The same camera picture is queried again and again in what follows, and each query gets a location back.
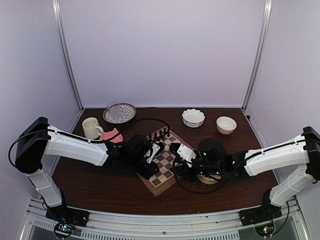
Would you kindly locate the aluminium front rail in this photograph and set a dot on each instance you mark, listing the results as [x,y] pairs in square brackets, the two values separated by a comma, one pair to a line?
[223,225]

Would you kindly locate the cream cat ear bowl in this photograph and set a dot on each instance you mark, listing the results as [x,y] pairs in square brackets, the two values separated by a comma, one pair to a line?
[208,180]

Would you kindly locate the white scalloped bowl black rim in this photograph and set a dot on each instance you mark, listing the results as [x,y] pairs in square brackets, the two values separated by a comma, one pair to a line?
[193,118]

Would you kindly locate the white ribbed mug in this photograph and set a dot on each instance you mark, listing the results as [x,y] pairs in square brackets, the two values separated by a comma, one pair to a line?
[91,128]

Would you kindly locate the patterned ceramic plate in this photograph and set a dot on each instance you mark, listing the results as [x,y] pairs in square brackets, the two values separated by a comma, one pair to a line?
[128,113]

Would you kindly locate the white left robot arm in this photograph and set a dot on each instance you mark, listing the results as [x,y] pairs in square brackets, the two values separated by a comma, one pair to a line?
[40,138]

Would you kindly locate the aluminium frame post right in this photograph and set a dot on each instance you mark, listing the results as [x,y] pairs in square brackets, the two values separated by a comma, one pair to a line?
[264,30]

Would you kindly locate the plain white round bowl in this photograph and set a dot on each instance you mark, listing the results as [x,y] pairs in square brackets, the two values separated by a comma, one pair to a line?
[225,125]

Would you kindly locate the aluminium frame post left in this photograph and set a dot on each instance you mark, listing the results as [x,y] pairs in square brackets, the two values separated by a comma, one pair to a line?
[66,57]

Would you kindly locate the aluminium frame post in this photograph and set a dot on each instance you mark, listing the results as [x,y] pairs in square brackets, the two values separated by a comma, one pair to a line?
[66,57]
[264,30]

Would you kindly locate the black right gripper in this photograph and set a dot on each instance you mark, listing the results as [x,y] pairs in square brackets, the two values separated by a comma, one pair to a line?
[182,171]

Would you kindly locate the clear drinking glass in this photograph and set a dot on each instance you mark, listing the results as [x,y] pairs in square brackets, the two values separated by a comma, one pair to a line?
[114,109]

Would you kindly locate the pink cat ear bowl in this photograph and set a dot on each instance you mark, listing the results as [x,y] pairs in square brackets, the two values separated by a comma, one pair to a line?
[109,134]

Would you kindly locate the wooden chess board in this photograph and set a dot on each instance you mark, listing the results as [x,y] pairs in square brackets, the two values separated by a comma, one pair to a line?
[164,179]

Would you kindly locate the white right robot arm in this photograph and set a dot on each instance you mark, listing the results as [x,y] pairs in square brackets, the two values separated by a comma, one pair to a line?
[303,151]

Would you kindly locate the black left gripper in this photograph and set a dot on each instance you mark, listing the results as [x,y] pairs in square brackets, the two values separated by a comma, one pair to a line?
[149,173]

